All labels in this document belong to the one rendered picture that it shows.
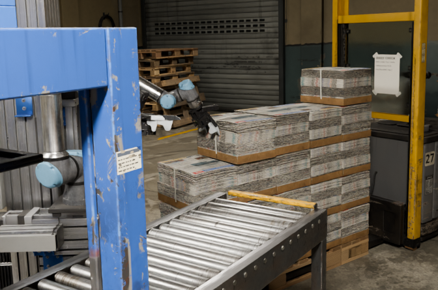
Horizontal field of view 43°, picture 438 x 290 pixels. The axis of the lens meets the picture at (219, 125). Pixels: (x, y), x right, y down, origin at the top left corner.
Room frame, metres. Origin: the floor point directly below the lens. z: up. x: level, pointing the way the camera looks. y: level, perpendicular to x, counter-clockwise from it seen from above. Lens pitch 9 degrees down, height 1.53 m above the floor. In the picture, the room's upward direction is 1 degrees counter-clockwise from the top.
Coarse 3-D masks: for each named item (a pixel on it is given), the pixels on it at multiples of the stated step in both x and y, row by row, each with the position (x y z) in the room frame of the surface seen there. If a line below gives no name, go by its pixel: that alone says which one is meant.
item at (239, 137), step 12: (228, 120) 3.05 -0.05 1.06; (240, 120) 3.01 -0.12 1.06; (252, 120) 3.01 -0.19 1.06; (264, 120) 3.03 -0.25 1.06; (228, 132) 2.97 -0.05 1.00; (240, 132) 2.93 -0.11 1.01; (252, 132) 2.99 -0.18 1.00; (264, 132) 3.04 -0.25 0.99; (228, 144) 2.97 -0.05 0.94; (240, 144) 2.94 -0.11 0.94; (252, 144) 2.99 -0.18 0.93; (264, 144) 3.04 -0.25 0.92
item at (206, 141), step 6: (216, 114) 3.27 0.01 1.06; (222, 114) 3.27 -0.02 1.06; (228, 114) 3.27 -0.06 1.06; (234, 114) 3.27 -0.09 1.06; (240, 114) 3.27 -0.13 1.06; (198, 126) 3.21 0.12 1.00; (198, 132) 3.21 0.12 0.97; (204, 132) 3.17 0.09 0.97; (198, 138) 3.21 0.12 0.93; (204, 138) 3.15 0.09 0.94; (210, 138) 3.11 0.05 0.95; (198, 144) 3.21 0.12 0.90; (204, 144) 3.16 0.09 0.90; (210, 144) 3.11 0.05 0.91
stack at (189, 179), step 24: (336, 144) 3.45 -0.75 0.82; (168, 168) 2.97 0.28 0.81; (192, 168) 2.89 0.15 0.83; (216, 168) 2.87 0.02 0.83; (240, 168) 2.95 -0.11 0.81; (264, 168) 3.07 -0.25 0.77; (288, 168) 3.19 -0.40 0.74; (312, 168) 3.31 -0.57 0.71; (336, 168) 3.44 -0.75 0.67; (168, 192) 2.97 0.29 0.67; (192, 192) 2.79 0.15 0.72; (288, 192) 3.17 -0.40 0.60; (312, 192) 3.31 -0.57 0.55; (336, 192) 3.45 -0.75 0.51; (336, 216) 3.44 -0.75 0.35; (336, 264) 3.44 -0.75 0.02
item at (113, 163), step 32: (128, 32) 0.97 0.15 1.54; (128, 64) 0.96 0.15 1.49; (96, 96) 0.95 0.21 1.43; (128, 96) 0.96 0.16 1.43; (96, 128) 0.95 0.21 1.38; (128, 128) 0.96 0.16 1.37; (96, 160) 0.95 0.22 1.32; (128, 160) 0.95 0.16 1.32; (96, 192) 0.96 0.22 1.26; (128, 192) 0.95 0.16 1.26; (96, 224) 0.96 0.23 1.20; (128, 224) 0.95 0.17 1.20; (96, 256) 0.96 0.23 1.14; (128, 256) 0.94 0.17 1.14; (96, 288) 0.96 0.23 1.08; (128, 288) 0.94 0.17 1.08
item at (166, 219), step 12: (216, 192) 2.52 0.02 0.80; (192, 204) 2.34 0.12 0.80; (204, 204) 2.35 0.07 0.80; (168, 216) 2.18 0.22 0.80; (156, 228) 2.08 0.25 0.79; (84, 252) 1.82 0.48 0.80; (60, 264) 1.72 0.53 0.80; (72, 264) 1.72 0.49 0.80; (36, 276) 1.63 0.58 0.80; (48, 276) 1.64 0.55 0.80; (12, 288) 1.55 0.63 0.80
